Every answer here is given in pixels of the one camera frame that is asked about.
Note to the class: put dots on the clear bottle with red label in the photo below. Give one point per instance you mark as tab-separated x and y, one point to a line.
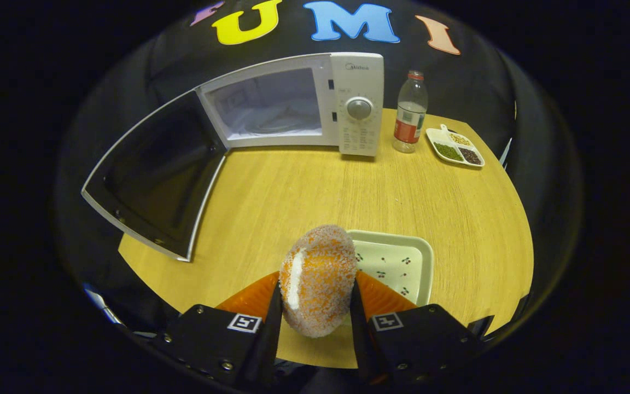
409	120

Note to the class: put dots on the white microwave oven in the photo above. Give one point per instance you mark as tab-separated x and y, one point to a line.
359	131

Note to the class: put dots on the black backdrop cloth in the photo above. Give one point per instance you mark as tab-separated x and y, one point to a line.
512	82

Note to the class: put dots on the orange sugared bread bun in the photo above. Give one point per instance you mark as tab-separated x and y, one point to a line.
320	279

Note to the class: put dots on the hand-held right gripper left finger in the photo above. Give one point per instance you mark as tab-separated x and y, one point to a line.
263	350

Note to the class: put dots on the white divided dish of beans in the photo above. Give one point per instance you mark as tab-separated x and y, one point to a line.
454	150

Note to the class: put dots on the cream square patterned plate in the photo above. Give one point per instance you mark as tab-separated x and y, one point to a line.
397	262

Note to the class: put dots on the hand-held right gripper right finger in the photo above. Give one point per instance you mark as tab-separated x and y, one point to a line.
361	339

